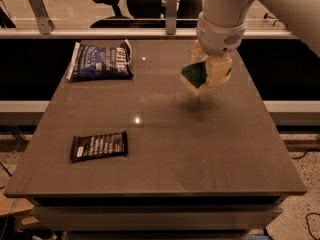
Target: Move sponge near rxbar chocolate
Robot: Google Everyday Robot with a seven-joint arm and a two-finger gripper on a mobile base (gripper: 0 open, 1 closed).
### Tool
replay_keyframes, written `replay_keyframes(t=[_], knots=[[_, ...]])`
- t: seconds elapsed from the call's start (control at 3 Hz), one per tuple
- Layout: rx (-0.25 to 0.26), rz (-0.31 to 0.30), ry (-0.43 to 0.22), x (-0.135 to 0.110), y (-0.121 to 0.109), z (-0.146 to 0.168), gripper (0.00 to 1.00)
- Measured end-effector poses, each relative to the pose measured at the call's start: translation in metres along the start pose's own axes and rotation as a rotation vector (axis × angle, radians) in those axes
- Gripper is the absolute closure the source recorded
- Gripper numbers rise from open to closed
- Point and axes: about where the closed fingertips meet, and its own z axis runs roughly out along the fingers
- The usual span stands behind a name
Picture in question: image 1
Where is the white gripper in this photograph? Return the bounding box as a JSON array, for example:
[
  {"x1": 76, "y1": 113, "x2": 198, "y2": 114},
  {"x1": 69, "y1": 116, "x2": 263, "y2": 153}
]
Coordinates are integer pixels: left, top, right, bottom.
[{"x1": 190, "y1": 12, "x2": 246, "y2": 87}]

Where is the black floor cable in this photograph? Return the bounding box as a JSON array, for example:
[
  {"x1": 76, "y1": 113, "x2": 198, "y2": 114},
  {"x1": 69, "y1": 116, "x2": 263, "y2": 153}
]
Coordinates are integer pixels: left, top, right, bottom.
[{"x1": 291, "y1": 148, "x2": 320, "y2": 240}]

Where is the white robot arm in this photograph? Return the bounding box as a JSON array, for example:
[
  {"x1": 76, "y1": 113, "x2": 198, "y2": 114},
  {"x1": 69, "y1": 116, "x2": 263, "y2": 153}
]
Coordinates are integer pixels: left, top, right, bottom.
[{"x1": 196, "y1": 0, "x2": 320, "y2": 87}]

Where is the left metal rail bracket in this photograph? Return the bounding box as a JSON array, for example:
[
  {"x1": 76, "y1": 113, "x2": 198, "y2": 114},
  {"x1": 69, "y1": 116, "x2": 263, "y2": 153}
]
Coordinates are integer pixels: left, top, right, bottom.
[{"x1": 28, "y1": 0, "x2": 55, "y2": 35}]

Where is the green and yellow sponge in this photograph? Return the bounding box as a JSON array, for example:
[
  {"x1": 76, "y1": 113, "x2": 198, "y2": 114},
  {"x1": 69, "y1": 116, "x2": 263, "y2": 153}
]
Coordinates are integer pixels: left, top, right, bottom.
[{"x1": 180, "y1": 59, "x2": 233, "y2": 97}]

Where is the grey table drawer base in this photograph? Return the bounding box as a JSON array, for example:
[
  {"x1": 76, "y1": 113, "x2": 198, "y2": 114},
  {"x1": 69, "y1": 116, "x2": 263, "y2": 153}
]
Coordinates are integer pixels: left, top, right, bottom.
[{"x1": 32, "y1": 205, "x2": 282, "y2": 240}]

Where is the metal rail bracket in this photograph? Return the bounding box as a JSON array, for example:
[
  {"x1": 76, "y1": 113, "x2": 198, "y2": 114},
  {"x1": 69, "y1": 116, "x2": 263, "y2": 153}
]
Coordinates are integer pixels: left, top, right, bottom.
[
  {"x1": 166, "y1": 0, "x2": 177, "y2": 35},
  {"x1": 28, "y1": 0, "x2": 55, "y2": 35}
]

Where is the black office chair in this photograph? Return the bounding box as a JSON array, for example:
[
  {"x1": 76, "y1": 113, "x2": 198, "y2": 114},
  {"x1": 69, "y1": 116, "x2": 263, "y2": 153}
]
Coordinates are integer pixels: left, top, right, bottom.
[{"x1": 91, "y1": 0, "x2": 202, "y2": 28}]

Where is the middle metal rail bracket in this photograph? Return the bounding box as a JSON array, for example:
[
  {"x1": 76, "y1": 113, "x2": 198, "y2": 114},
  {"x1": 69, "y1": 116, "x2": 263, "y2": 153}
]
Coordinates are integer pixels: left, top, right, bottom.
[{"x1": 166, "y1": 0, "x2": 177, "y2": 35}]

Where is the blue kettle chips bag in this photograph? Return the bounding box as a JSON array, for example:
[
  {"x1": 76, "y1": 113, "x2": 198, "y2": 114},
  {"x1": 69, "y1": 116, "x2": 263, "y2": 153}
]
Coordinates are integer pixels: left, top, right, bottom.
[{"x1": 66, "y1": 40, "x2": 133, "y2": 81}]

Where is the black rxbar chocolate wrapper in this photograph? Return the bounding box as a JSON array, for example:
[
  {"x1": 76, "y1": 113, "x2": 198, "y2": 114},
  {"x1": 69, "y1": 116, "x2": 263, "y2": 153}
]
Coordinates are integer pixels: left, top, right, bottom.
[{"x1": 70, "y1": 131, "x2": 128, "y2": 162}]

